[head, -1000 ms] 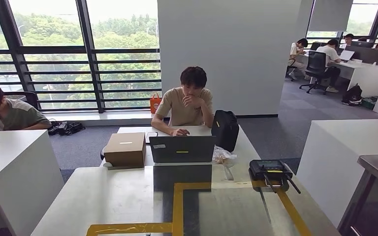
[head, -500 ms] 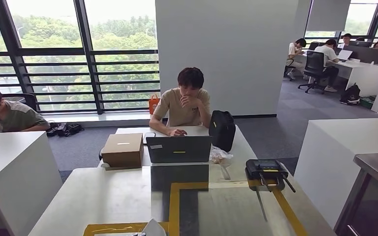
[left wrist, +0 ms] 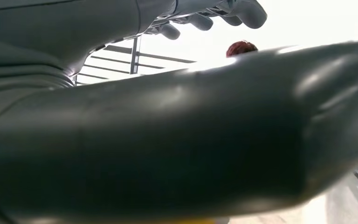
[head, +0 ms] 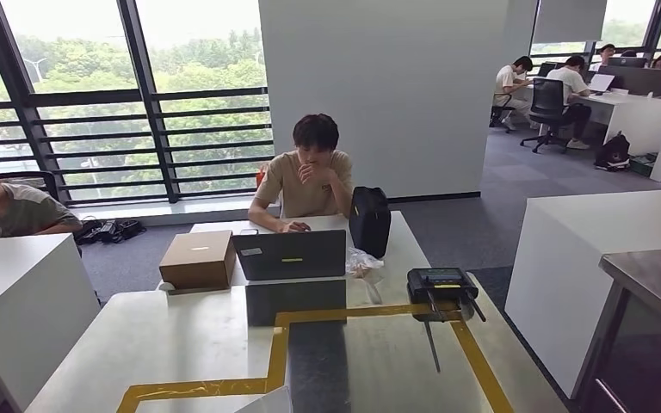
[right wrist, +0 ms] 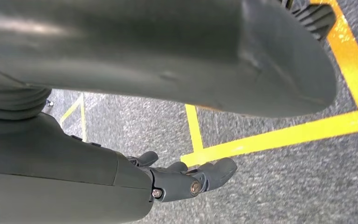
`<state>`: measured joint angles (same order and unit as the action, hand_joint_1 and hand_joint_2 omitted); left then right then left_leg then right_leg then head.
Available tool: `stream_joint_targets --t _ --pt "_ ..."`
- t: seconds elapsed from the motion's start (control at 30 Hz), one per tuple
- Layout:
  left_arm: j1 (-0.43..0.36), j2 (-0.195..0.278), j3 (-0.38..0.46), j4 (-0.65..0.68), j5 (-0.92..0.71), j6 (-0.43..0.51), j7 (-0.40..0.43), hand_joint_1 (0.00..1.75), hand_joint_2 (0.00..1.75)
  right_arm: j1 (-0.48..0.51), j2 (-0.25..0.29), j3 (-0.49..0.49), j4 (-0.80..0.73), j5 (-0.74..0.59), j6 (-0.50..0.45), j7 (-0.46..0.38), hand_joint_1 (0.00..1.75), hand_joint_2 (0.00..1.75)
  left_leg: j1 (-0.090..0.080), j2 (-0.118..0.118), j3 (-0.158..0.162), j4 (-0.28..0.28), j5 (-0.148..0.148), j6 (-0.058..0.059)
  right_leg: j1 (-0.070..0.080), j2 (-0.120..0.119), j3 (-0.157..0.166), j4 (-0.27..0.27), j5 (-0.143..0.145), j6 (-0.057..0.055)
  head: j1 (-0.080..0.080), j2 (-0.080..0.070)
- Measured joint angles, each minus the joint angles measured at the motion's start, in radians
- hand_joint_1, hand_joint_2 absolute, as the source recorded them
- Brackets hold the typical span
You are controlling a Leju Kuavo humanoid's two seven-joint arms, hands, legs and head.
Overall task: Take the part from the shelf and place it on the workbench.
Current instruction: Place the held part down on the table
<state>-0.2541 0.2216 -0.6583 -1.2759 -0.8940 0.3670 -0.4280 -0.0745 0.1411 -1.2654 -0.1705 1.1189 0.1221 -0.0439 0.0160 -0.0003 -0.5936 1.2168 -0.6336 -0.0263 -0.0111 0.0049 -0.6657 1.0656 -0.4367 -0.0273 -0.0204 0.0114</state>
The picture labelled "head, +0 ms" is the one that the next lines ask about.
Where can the green basket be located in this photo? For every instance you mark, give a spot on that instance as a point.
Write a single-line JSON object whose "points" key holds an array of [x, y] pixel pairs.
{"points": [[643, 166]]}

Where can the grey roller blind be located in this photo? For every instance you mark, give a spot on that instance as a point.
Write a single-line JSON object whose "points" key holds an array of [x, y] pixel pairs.
{"points": [[570, 20]]}

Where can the steel table yellow tape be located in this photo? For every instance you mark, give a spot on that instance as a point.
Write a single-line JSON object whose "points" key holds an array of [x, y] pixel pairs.
{"points": [[655, 279]]}

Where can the white plastic car part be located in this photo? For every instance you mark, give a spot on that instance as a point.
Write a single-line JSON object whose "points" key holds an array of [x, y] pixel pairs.
{"points": [[268, 403]]}

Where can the black upright bag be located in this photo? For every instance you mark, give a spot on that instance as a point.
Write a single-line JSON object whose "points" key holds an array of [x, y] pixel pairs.
{"points": [[370, 222]]}

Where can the white office desk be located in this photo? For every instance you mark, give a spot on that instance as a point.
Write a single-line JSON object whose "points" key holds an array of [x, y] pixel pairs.
{"points": [[638, 122]]}

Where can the black office chair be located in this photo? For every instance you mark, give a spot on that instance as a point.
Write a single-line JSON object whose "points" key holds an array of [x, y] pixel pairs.
{"points": [[42, 181], [547, 97], [499, 111]]}

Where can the black controller with antennas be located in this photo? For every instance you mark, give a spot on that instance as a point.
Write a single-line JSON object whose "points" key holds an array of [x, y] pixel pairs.
{"points": [[441, 279]]}

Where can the cardboard box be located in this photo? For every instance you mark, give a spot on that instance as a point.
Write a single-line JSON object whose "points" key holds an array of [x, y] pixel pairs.
{"points": [[196, 262]]}

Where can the dark grey laptop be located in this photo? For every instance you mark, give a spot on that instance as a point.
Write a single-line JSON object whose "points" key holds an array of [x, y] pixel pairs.
{"points": [[290, 253]]}

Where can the white table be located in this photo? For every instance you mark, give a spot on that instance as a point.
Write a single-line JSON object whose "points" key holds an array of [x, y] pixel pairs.
{"points": [[564, 256], [22, 285]]}

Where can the grey desk partition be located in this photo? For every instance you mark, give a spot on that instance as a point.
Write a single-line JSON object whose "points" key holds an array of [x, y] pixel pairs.
{"points": [[633, 81]]}

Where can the black gear pile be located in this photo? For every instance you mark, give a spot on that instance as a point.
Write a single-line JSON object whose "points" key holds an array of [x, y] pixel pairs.
{"points": [[108, 231]]}

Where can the black window frame railing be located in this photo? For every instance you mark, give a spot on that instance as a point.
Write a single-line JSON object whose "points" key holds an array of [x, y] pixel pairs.
{"points": [[108, 98]]}

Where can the clear plastic bag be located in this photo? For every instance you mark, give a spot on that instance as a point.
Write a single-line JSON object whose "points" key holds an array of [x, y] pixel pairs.
{"points": [[362, 263]]}

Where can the orange bag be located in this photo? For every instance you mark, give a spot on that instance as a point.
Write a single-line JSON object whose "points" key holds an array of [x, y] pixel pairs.
{"points": [[260, 178]]}

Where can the black backpack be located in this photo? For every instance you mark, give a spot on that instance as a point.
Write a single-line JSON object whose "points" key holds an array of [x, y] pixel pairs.
{"points": [[613, 154]]}

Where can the white laptop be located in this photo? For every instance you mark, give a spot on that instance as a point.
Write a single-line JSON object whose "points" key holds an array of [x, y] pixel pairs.
{"points": [[601, 83]]}

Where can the steel workbench yellow tape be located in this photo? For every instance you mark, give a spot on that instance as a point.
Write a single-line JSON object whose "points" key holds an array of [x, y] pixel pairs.
{"points": [[193, 342]]}

